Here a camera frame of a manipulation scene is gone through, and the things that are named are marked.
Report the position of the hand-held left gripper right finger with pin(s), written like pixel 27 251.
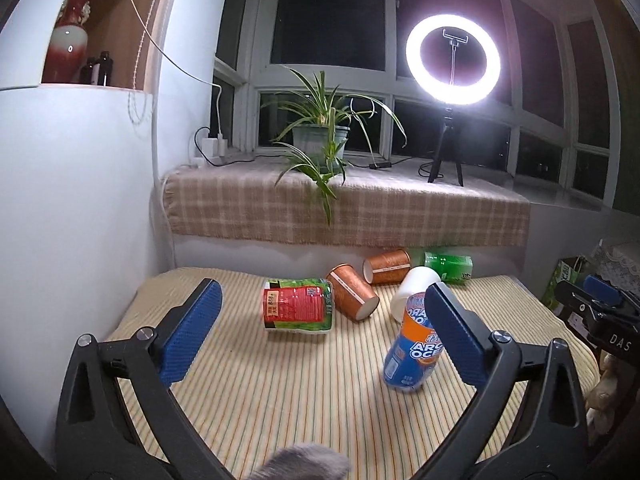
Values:
pixel 455 335

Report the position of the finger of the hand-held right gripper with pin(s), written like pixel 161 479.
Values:
pixel 575 297
pixel 602 290

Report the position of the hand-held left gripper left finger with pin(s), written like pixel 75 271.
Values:
pixel 192 332

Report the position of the red and green printed cup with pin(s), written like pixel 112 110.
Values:
pixel 297 305

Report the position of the blue and orange printed cup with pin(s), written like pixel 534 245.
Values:
pixel 410 352

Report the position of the white paper cup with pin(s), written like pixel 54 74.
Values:
pixel 412 287

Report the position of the brown paper cup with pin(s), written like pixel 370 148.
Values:
pixel 389 266
pixel 352 291

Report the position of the green paper bag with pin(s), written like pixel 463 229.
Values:
pixel 565 280

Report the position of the lace cloth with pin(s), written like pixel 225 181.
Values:
pixel 617 257

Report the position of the beige soft cloth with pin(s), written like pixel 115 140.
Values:
pixel 600 385

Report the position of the green drink can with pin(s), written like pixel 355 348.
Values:
pixel 450 266

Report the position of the striped beige mat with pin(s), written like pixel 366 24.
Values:
pixel 300 390

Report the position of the plaid beige cloth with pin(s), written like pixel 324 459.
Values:
pixel 400 210

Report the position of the grey fuzzy cloth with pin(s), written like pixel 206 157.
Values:
pixel 302 462

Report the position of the black tripod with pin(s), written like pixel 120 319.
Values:
pixel 445 145

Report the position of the white power strip with chargers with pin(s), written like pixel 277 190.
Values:
pixel 216 142

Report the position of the grey-green plant pot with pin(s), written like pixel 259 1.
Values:
pixel 310 139

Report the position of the green spider plant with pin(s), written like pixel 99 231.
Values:
pixel 320 110

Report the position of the dark small bottle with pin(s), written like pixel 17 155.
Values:
pixel 91 72
pixel 105 67

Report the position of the red and white vase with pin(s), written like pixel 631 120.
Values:
pixel 70 35

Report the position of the white window frame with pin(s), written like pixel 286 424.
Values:
pixel 390 85

